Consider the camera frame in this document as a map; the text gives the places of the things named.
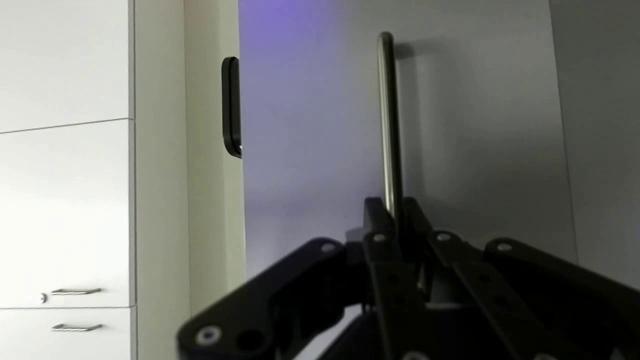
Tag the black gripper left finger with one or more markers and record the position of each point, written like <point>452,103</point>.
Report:
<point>306,293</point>

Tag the silver drawer handle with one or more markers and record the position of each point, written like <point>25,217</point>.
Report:
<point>76,327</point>
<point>76,290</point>

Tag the black wall-mounted device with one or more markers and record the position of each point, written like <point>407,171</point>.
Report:
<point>230,107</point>

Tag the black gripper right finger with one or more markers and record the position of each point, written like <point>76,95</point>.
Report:
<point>539,306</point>

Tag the white drawer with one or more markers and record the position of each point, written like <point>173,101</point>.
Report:
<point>451,103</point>

